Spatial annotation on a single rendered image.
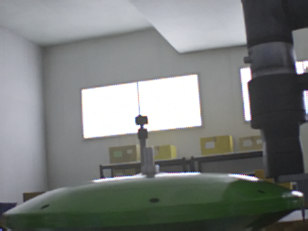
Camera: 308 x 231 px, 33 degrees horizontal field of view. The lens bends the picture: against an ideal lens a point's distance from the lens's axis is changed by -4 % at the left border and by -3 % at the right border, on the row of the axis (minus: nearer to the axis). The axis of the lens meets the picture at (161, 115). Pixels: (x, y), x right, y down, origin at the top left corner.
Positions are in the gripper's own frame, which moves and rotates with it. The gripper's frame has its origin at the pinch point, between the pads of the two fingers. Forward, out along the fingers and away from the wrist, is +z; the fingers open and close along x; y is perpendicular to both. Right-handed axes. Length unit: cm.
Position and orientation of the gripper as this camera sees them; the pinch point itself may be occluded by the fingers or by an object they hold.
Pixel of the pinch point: (307, 224)
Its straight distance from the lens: 69.9
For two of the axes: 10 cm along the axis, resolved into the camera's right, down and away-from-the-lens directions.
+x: -1.1, -1.5, -9.8
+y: -9.9, 0.9, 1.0
